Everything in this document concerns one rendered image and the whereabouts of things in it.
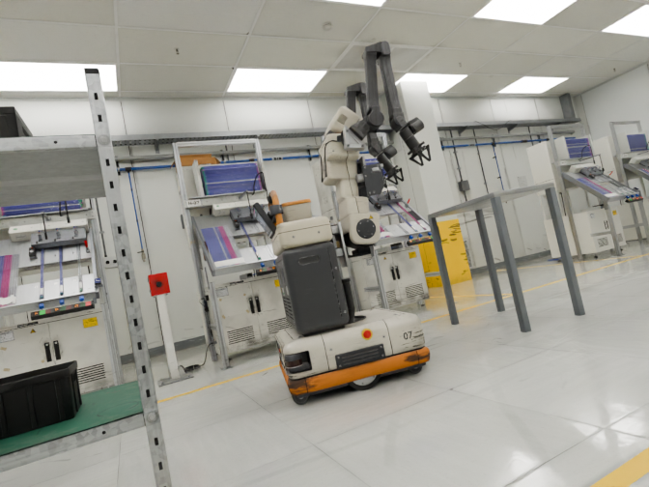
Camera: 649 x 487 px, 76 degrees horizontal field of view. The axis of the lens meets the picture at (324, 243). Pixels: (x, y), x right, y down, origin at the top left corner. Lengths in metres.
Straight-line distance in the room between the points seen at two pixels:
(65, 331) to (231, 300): 1.17
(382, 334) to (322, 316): 0.29
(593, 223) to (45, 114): 6.79
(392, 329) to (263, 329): 1.83
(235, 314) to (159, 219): 2.04
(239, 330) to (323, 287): 1.75
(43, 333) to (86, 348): 0.28
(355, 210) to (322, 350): 0.73
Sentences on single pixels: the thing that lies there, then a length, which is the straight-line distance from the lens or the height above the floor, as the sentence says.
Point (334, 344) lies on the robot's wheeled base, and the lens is 1.90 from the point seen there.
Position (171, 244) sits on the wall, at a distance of 5.18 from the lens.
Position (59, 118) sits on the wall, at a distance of 5.57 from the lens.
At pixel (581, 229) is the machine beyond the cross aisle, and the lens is 6.64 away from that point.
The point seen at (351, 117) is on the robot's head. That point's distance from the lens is 2.29.
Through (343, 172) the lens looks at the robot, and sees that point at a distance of 2.21.
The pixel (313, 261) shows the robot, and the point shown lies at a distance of 1.92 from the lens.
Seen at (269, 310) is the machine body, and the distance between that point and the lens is 3.62.
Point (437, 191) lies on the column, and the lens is 6.23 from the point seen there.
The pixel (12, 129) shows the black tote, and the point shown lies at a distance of 1.19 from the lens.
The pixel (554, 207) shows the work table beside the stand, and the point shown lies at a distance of 2.84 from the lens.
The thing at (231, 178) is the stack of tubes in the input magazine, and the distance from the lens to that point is 3.85.
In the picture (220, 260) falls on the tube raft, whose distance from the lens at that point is 3.29.
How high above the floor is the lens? 0.56
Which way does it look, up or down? 4 degrees up
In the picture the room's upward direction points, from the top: 12 degrees counter-clockwise
